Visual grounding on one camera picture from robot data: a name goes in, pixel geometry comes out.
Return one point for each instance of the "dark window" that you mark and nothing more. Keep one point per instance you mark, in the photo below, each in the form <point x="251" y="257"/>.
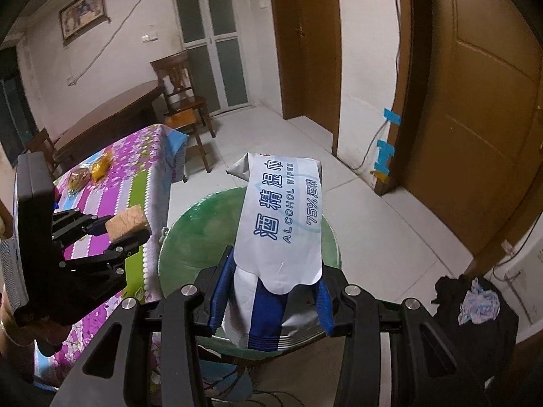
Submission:
<point x="12" y="106"/>

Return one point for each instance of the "dark clothes pile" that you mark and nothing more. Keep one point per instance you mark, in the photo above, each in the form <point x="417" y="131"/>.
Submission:
<point x="475" y="339"/>

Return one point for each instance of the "blue tape strip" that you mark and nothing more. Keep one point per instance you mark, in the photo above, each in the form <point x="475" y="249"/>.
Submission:
<point x="384" y="154"/>
<point x="392" y="115"/>

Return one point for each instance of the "brown wooden door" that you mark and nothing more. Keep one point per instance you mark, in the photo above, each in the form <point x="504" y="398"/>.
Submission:
<point x="305" y="42"/>

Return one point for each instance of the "framed wall picture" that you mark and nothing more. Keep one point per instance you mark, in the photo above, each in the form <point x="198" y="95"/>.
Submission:
<point x="82" y="12"/>

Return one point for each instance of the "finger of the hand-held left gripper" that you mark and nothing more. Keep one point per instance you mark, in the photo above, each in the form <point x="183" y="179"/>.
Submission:
<point x="118" y="250"/>
<point x="80" y="220"/>

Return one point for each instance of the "white blue wipes packet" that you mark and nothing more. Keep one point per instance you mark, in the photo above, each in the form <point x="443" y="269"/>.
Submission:
<point x="280" y="229"/>

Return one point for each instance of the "white light switch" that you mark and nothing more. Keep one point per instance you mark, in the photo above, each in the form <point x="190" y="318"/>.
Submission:
<point x="148" y="35"/>

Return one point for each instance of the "brown snack packet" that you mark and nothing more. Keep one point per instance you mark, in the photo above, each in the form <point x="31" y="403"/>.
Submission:
<point x="78" y="178"/>

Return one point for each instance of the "pale patterned cloth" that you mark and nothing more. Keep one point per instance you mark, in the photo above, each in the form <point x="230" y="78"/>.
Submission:
<point x="477" y="303"/>

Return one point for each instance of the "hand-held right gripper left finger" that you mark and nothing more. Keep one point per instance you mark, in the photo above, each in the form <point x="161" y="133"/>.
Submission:
<point x="222" y="288"/>

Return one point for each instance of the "white glass door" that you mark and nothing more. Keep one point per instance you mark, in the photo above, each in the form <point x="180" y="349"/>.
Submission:
<point x="212" y="38"/>

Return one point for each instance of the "bin with green bag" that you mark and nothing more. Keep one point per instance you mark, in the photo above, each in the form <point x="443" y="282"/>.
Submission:
<point x="191" y="237"/>

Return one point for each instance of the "person's left hand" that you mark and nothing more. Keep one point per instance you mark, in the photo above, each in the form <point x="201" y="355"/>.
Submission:
<point x="49" y="339"/>

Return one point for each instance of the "brown panelled door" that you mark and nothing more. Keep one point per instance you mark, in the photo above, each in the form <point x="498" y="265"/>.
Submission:
<point x="479" y="93"/>

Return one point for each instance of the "dark wooden table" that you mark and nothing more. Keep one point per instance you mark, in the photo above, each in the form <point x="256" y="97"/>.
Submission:
<point x="110" y="110"/>

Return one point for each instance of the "dark wooden chair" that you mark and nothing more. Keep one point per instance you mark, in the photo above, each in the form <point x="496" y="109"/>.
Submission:
<point x="182" y="93"/>
<point x="40" y="148"/>

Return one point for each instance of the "tan sponge block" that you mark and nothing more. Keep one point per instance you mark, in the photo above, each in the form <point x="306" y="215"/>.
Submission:
<point x="127" y="220"/>

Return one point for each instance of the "yellow crumpled wrapper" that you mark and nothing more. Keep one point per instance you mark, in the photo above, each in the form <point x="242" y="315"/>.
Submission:
<point x="101" y="167"/>

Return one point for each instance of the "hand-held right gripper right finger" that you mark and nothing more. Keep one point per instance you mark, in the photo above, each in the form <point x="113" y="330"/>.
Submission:
<point x="326" y="305"/>

